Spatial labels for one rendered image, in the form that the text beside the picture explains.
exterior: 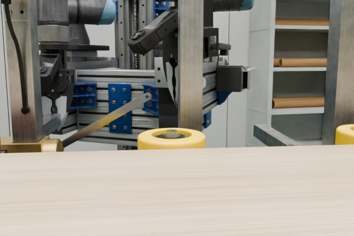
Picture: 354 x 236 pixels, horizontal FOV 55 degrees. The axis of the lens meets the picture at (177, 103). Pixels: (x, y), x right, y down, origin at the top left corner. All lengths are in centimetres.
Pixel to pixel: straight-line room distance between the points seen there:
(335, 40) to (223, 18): 280
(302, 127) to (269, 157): 346
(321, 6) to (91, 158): 361
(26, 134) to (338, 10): 52
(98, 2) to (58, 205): 80
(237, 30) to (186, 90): 291
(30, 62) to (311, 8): 341
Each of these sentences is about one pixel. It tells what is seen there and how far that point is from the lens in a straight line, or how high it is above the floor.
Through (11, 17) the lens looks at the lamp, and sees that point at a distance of 55.
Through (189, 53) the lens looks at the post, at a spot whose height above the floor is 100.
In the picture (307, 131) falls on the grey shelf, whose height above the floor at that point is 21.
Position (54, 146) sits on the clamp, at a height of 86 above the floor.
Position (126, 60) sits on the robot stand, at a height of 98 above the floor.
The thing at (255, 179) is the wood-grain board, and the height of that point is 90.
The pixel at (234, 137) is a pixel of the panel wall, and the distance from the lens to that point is 350.
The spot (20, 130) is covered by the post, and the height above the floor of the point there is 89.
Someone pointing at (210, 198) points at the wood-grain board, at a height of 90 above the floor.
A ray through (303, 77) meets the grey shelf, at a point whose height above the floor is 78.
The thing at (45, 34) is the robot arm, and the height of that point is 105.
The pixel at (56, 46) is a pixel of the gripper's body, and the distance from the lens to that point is 86.
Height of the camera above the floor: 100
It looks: 8 degrees down
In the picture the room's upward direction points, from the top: straight up
